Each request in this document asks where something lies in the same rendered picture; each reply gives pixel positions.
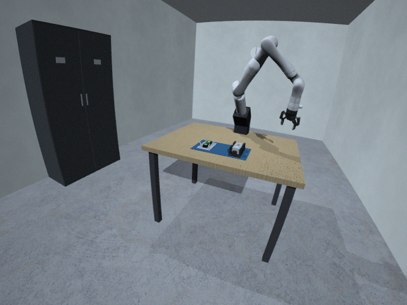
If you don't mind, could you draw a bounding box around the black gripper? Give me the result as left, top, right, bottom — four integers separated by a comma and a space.
280, 108, 300, 130

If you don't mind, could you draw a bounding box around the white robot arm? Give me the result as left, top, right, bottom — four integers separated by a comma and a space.
232, 36, 305, 115

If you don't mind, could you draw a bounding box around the blue flat plate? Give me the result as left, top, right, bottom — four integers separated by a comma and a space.
192, 138, 251, 160

